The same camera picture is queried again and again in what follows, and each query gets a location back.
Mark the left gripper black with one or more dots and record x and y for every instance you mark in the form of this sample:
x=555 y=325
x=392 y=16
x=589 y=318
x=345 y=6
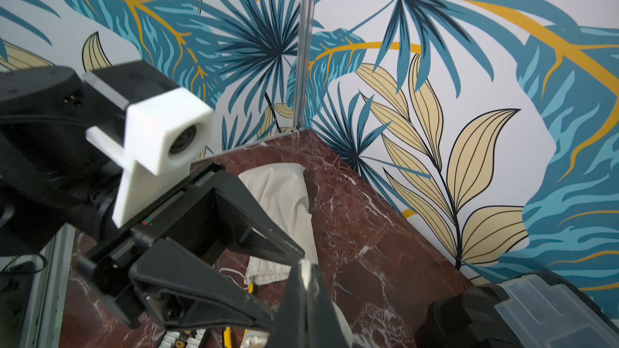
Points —
x=161 y=263

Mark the yellow black pliers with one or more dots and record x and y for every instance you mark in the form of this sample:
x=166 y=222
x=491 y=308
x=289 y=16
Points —
x=227 y=334

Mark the black yellow toolbox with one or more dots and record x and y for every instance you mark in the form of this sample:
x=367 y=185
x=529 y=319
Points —
x=535 y=310

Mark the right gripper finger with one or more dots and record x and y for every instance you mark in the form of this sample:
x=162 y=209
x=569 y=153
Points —
x=306 y=315

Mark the black connector board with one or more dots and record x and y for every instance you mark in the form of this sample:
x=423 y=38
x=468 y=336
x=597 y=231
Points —
x=185 y=339

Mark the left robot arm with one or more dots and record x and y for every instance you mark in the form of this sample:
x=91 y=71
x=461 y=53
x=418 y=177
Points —
x=50 y=174

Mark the left aluminium corner post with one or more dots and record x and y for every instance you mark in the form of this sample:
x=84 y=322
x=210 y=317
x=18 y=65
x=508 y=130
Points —
x=304 y=46

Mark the cream drawstring soil bag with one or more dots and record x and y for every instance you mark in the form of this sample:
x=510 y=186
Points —
x=258 y=339

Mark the aluminium front rail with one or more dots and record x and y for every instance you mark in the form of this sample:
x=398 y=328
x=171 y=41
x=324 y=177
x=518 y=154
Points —
x=45 y=309

